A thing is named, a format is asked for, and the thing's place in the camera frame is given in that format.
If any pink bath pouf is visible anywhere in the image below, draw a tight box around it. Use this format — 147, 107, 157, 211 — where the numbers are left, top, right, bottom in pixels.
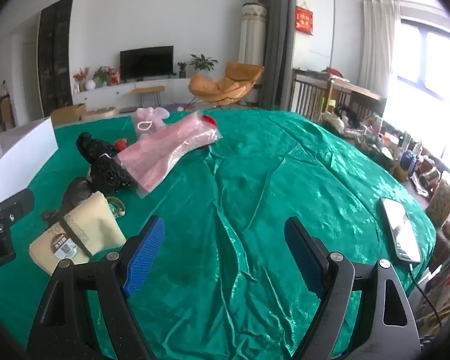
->
132, 107, 170, 140

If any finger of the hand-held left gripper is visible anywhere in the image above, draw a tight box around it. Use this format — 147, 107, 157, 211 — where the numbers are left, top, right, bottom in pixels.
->
0, 188, 35, 229

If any window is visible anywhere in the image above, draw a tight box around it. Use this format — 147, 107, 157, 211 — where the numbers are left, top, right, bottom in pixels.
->
395, 20, 450, 103

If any cardboard box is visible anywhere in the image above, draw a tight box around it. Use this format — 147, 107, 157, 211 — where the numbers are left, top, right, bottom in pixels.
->
50, 103, 88, 126

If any dark brown soft item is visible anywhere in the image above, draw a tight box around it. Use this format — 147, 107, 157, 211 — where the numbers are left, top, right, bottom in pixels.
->
41, 177, 98, 222

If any black fuzzy cloth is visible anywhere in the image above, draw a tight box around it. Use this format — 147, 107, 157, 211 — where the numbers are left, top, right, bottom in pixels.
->
76, 132, 139, 193

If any patterned chair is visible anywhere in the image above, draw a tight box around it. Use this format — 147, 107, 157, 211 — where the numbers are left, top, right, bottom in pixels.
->
424, 170, 450, 241

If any red flower bouquet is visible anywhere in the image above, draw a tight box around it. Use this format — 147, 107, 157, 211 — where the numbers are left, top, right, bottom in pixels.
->
73, 67, 91, 92

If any orange lounge chair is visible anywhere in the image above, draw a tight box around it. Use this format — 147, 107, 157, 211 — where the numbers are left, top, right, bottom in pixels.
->
188, 61, 265, 110

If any green satin tablecloth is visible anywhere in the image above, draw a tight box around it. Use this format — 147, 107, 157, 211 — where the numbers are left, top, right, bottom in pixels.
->
0, 109, 437, 360

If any large green potted plant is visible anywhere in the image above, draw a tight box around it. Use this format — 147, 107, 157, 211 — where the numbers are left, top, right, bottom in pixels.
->
189, 53, 219, 74

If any red wall hanging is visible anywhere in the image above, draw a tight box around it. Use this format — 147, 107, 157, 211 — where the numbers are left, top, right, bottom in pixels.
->
295, 4, 315, 35

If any smartphone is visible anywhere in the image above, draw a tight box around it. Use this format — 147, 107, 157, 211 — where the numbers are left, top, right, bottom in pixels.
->
378, 197, 422, 263

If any black television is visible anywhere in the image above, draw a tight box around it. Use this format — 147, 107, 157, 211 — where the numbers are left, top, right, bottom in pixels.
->
119, 46, 174, 81

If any white curtain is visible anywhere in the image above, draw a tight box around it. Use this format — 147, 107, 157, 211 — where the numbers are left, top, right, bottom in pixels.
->
358, 0, 402, 100

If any covered standing air conditioner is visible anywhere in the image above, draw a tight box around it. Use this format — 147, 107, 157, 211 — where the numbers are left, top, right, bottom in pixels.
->
238, 2, 267, 69

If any leafy green houseplant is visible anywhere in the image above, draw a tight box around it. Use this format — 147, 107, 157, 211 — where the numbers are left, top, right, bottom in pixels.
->
93, 65, 113, 87

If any wooden stool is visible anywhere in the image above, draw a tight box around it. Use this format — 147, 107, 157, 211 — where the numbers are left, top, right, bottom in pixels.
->
131, 85, 166, 108

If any beige fabric pouch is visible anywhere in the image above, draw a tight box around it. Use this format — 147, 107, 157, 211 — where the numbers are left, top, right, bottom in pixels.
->
29, 191, 127, 276

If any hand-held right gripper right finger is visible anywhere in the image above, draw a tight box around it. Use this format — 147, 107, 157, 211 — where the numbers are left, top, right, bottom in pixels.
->
284, 217, 422, 360

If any white box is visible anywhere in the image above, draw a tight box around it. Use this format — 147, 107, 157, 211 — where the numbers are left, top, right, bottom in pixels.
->
0, 117, 59, 193

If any wooden railing crib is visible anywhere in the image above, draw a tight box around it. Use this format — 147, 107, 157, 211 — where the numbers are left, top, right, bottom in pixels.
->
290, 68, 387, 121

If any grey curtain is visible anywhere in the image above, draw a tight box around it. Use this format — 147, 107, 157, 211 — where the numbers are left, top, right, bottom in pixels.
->
258, 0, 297, 111

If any clutter of household items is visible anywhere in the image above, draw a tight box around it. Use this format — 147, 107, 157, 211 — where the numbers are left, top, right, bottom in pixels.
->
320, 109, 450, 199

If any black charging cable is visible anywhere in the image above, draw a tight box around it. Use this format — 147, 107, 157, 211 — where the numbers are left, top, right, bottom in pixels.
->
409, 262, 444, 340

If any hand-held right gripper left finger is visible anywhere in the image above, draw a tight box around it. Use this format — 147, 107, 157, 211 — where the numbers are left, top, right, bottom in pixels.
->
25, 215, 166, 360

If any dark wall shelf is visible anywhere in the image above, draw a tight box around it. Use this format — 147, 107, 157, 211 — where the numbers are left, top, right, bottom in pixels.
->
37, 0, 75, 118

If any flat wooden tray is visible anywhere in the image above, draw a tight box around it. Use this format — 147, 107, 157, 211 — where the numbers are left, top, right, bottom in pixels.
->
84, 107, 119, 121

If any woven cord loop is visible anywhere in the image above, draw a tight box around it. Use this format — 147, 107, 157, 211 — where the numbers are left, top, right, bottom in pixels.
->
107, 195, 127, 218

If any pink face mask pack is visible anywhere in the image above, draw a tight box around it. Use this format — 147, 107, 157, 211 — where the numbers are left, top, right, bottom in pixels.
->
118, 110, 223, 197

